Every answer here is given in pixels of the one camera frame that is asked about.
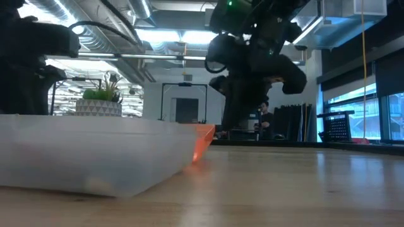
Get silver ventilation duct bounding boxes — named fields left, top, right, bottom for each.
left=17, top=0, right=152, bottom=84

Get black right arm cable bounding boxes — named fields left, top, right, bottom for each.
left=204, top=57, right=229, bottom=74

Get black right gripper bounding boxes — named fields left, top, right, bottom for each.
left=206, top=33, right=285, bottom=132

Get black perforated cart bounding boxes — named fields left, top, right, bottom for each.
left=317, top=110, right=356, bottom=143

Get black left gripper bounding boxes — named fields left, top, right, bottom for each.
left=0, top=20, right=80, bottom=116

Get thin black stand frame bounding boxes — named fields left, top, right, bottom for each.
left=50, top=76, right=104, bottom=116

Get silver ceiling pipe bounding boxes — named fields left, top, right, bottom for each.
left=77, top=52, right=206, bottom=61

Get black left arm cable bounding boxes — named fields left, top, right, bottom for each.
left=68, top=20, right=141, bottom=48

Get white ceiling duct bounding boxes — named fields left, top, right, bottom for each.
left=293, top=0, right=388, bottom=50

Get black aluminium table frame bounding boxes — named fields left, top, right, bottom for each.
left=210, top=138, right=404, bottom=157

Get green plant in patterned pot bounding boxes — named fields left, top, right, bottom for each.
left=74, top=71, right=124, bottom=117

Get black curtains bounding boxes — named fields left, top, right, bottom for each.
left=273, top=103, right=313, bottom=141

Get bright ceiling light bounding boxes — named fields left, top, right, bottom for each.
left=135, top=28, right=222, bottom=45

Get black gantry frame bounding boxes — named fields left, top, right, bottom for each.
left=160, top=81, right=209, bottom=124

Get clear plastic pencil case base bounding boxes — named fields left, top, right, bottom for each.
left=0, top=113, right=198, bottom=199

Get yellow hanging cord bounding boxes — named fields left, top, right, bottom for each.
left=360, top=0, right=369, bottom=139

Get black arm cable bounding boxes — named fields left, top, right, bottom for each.
left=68, top=20, right=141, bottom=48
left=204, top=57, right=229, bottom=74

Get person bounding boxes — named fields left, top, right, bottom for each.
left=254, top=100, right=275, bottom=141

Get orange pencil case lid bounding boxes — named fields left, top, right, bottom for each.
left=182, top=123, right=217, bottom=164

